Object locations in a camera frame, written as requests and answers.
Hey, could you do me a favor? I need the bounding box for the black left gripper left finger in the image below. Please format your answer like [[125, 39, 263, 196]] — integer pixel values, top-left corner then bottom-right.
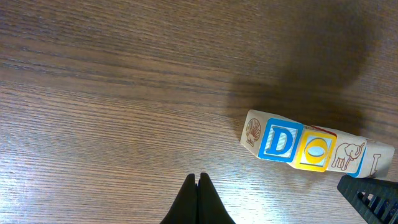
[[160, 174, 197, 224]]

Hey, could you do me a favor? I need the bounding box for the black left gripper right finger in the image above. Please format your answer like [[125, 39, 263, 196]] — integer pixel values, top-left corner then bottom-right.
[[197, 172, 235, 224]]

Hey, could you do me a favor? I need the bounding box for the blue D wooden block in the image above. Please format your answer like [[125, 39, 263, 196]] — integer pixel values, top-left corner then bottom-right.
[[240, 110, 304, 162]]

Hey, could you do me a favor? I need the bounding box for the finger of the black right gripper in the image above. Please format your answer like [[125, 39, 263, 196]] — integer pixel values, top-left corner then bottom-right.
[[337, 175, 397, 224]]

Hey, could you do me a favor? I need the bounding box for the elephant picture wooden block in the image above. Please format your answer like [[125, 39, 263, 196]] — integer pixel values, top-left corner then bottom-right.
[[325, 128, 367, 174]]

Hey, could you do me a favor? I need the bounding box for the yellow O wooden block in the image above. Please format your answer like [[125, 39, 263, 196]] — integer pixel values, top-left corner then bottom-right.
[[288, 125, 337, 172]]

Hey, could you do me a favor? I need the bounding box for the letter I wooden block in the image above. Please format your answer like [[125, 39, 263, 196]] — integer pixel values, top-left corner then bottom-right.
[[349, 139, 395, 179]]

